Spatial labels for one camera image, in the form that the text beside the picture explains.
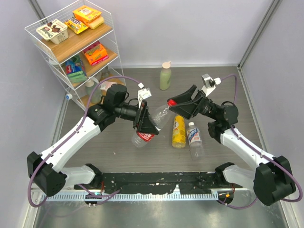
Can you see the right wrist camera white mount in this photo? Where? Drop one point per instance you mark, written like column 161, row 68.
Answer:
column 209, row 84

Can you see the orange pink candy box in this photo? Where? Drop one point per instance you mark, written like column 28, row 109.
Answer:
column 95, row 53

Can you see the red bottle cap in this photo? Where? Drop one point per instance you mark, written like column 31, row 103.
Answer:
column 171, row 102

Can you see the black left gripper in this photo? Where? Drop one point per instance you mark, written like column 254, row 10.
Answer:
column 142, row 122

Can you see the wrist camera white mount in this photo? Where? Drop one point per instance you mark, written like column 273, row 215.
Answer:
column 209, row 84
column 143, row 93

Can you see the yellow candy bag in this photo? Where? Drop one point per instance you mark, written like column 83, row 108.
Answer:
column 76, row 25

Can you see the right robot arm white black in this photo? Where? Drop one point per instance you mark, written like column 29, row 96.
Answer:
column 270, row 178

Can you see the clear bottle blue white label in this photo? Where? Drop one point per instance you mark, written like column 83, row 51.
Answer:
column 195, row 141

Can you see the white wire shelf rack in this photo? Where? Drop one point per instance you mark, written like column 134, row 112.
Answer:
column 75, row 45

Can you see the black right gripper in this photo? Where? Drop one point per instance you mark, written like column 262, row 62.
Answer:
column 191, row 109

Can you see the white slotted cable duct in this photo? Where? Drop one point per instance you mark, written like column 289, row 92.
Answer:
column 175, row 196

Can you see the yellow juice bottle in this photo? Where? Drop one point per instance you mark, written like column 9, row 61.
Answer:
column 179, row 132

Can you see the blue green sponge pack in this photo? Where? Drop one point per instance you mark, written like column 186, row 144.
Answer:
column 75, row 69

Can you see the yellow sponge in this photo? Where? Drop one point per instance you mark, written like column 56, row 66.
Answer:
column 95, row 23

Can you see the orange cracker box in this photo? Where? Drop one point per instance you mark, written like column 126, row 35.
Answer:
column 86, row 14

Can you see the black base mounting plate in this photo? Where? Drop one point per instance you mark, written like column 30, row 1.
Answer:
column 161, row 182

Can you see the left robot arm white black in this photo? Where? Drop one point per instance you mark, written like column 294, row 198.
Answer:
column 48, row 171

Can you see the green soap dispenser bottle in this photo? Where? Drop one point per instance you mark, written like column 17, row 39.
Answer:
column 94, row 94

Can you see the pink white small packet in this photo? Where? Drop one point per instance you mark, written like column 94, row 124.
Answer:
column 106, row 85

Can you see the green lotion bottle beige cap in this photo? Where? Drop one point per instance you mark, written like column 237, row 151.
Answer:
column 165, row 76

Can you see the clear bottle white cap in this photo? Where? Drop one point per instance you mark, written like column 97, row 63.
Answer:
column 68, row 96

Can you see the clear bottle red label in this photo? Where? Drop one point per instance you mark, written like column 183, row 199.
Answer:
column 159, row 118

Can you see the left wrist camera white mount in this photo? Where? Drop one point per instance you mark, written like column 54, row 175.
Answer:
column 143, row 93

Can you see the white chocolate pudding cup pack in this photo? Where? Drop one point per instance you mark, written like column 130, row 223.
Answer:
column 54, row 31

